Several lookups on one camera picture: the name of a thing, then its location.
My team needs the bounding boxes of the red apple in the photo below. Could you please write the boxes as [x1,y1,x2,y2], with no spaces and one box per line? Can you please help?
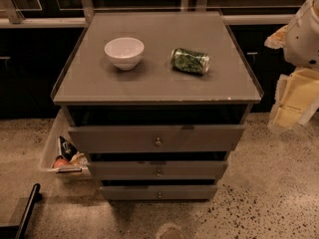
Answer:
[53,158,69,168]

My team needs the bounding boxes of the green soda can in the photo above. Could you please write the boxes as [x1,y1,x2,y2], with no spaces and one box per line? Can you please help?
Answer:
[170,48,210,76]

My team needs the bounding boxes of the grey drawer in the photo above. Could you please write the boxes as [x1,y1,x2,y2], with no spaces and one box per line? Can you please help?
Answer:
[100,185,217,200]
[88,160,228,180]
[68,124,244,153]

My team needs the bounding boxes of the grey drawer cabinet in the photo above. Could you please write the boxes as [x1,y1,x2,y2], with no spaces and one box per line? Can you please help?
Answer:
[53,12,262,188]

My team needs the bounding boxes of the black snack bag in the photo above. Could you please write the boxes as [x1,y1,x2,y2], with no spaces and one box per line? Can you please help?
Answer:
[58,136,78,161]

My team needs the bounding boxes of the grey bottom drawer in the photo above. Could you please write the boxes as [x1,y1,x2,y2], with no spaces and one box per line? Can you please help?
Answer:
[100,185,217,200]

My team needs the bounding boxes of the grey middle drawer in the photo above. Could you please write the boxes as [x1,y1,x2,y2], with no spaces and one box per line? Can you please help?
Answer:
[88,160,228,180]

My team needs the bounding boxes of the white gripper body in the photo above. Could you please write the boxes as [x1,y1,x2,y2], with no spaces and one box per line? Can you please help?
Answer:
[268,67,319,130]

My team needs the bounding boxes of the white ceramic bowl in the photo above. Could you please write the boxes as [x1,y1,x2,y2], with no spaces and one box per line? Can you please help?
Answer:
[104,37,145,71]

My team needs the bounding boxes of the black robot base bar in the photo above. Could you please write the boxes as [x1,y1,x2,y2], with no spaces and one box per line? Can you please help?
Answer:
[0,183,42,239]

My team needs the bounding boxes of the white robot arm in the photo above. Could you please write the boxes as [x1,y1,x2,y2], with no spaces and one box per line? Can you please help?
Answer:
[264,0,319,130]

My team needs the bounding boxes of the crumpled tan snack packet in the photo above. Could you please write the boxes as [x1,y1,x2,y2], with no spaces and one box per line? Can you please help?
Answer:
[69,153,88,166]

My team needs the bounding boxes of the clear plastic bin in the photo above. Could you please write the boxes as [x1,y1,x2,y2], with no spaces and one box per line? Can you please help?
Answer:
[38,110,92,181]

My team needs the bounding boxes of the grey top drawer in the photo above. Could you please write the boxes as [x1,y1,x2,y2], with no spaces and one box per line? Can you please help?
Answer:
[68,124,244,153]

